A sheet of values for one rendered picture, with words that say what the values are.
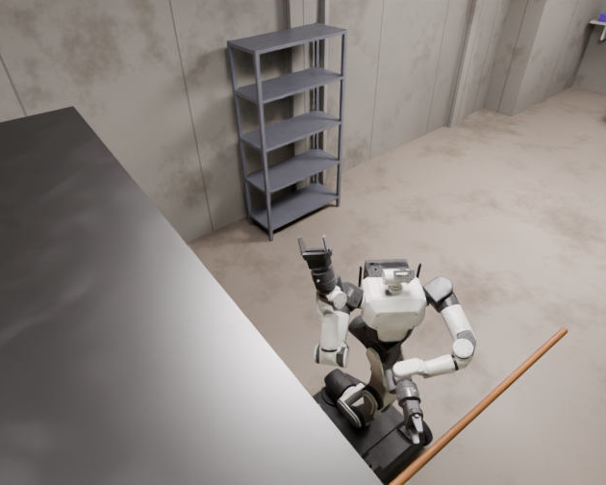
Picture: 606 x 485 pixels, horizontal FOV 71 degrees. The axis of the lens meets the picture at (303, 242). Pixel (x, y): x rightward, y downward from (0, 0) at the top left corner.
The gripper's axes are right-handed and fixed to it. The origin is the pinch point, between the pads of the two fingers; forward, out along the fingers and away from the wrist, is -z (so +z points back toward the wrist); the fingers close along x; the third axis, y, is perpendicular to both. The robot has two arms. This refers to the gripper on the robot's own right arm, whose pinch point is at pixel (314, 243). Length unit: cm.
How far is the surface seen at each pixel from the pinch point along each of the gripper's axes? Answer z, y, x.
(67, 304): -30, 86, 1
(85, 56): -114, -87, -202
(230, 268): 85, -139, -202
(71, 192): -46, 58, -31
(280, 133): -16, -215, -153
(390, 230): 113, -265, -92
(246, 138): -22, -192, -175
